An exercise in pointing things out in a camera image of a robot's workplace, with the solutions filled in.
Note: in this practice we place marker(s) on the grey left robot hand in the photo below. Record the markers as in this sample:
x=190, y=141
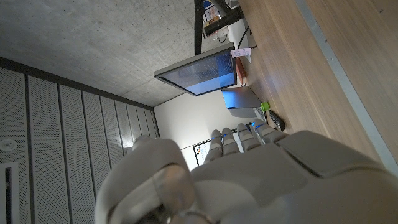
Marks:
x=264, y=180

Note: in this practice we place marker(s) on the black remote control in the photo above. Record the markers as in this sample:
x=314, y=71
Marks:
x=276, y=120

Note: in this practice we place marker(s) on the small green cup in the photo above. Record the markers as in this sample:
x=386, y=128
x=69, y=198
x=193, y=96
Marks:
x=265, y=106

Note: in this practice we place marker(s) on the silver laptop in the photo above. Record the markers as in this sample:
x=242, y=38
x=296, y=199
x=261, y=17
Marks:
x=241, y=99

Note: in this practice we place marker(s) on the red book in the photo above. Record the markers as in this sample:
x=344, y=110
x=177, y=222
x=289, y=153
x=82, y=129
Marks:
x=240, y=71

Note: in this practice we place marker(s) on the computer monitor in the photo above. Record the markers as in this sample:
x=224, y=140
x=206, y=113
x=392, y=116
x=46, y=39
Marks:
x=202, y=73

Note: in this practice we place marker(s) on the pink paper note on monitor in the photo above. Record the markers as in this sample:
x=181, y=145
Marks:
x=241, y=52

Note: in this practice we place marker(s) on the grey tape outline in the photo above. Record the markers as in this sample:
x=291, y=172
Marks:
x=345, y=77

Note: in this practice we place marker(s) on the ceiling vent slot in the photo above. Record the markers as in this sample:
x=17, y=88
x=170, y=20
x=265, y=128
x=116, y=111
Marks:
x=8, y=194

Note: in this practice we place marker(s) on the round white ceiling sensor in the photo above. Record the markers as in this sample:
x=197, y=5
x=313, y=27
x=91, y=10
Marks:
x=7, y=145

